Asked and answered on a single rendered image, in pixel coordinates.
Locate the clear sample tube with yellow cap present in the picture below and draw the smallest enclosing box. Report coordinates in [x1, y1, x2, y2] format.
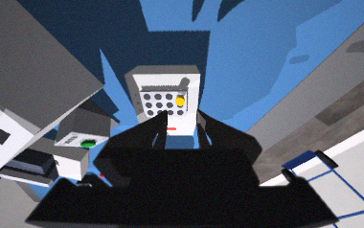
[175, 94, 185, 106]

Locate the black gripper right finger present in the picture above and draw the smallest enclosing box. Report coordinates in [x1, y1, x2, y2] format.
[196, 109, 262, 166]

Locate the blue bench mat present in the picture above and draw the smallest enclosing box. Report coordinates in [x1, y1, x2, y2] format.
[16, 0, 364, 137]

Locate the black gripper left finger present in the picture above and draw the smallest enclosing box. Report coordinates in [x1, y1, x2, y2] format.
[102, 109, 168, 149]

